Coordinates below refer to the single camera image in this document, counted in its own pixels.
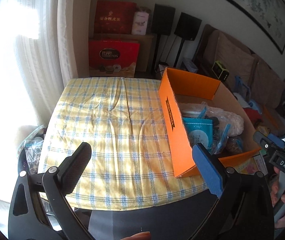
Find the right black speaker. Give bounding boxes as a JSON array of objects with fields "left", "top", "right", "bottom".
[{"left": 174, "top": 12, "right": 202, "bottom": 41}]

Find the left black speaker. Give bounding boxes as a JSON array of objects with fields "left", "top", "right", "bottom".
[{"left": 151, "top": 4, "right": 176, "bottom": 36}]

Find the beige plush pillow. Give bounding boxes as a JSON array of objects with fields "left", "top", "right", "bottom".
[{"left": 178, "top": 102, "right": 244, "bottom": 137}]

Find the yellow plaid tablecloth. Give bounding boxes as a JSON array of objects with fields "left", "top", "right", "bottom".
[{"left": 38, "top": 77, "right": 207, "bottom": 211}]

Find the brown sofa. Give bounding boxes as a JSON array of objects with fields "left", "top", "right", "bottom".
[{"left": 193, "top": 24, "right": 285, "bottom": 136}]

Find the white curtain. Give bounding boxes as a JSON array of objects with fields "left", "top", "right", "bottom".
[{"left": 0, "top": 0, "right": 91, "bottom": 202}]

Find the red chocolate gift box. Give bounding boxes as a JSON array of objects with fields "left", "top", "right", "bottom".
[{"left": 88, "top": 39, "right": 140, "bottom": 77}]

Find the black speaker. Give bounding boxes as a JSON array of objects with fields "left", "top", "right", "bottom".
[
  {"left": 151, "top": 4, "right": 176, "bottom": 36},
  {"left": 174, "top": 12, "right": 202, "bottom": 41}
]

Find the green black cube device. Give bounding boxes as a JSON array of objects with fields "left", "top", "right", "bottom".
[{"left": 212, "top": 61, "right": 229, "bottom": 81}]

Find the tall red gift bag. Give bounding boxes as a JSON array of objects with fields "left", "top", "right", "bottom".
[{"left": 94, "top": 1, "right": 137, "bottom": 34}]

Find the framed wall painting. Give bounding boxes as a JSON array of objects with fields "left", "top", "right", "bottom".
[{"left": 226, "top": 0, "right": 285, "bottom": 54}]

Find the blue snack packet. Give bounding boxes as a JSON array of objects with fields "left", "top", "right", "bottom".
[{"left": 183, "top": 117, "right": 213, "bottom": 150}]

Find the blue strap bag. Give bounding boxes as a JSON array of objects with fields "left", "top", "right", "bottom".
[{"left": 234, "top": 76, "right": 260, "bottom": 111}]

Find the orange cardboard box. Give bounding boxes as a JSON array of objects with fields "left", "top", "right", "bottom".
[{"left": 158, "top": 68, "right": 260, "bottom": 178}]

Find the white tissue pack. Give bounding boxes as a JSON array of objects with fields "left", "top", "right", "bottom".
[{"left": 131, "top": 7, "right": 151, "bottom": 35}]

